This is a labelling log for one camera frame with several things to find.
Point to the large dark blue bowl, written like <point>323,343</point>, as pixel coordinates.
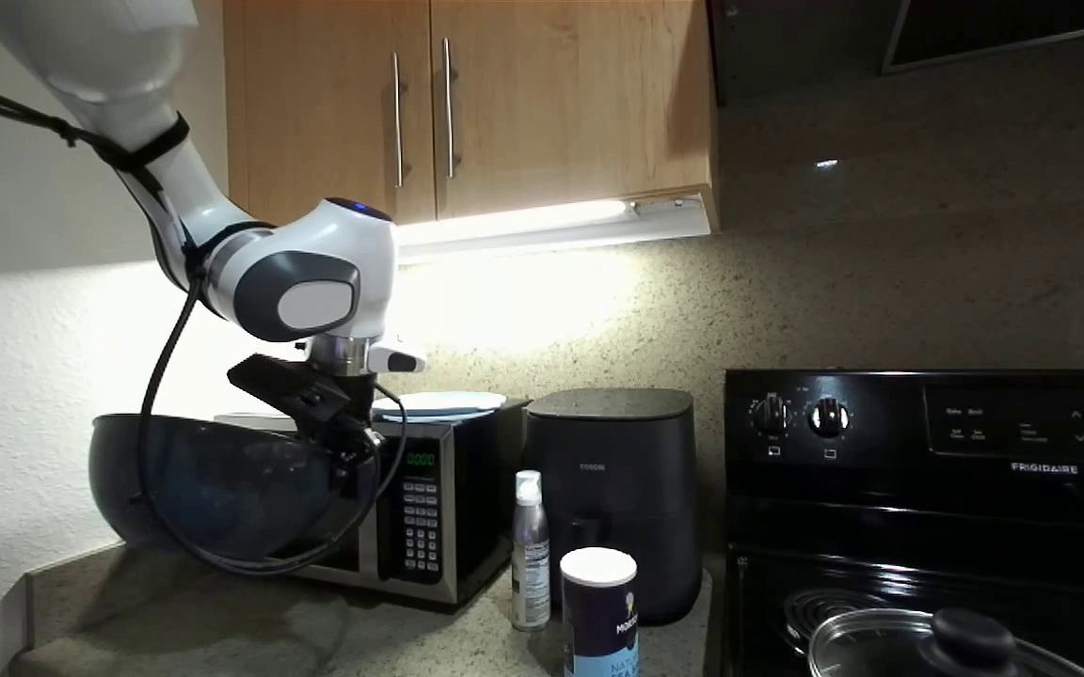
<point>229,490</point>

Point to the white spray bottle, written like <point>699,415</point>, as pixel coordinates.
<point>533,555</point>

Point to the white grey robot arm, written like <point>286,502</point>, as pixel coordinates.
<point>323,274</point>

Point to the black electric stove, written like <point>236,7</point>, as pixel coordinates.
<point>943,487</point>

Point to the black range hood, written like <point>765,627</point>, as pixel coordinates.
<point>769,45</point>

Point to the wooden wall cabinets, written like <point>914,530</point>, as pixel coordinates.
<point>463,108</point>

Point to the pan with glass lid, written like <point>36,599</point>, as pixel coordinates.
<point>894,640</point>

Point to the under cabinet light strip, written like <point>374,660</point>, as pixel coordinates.
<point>489,227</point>

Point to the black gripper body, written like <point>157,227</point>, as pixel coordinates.
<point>321,400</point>

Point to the white lidded dark jar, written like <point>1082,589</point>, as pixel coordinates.
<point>598,612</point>

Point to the black air fryer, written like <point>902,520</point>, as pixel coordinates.
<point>618,469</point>

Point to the black steel microwave oven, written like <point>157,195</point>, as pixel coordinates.
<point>446,525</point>

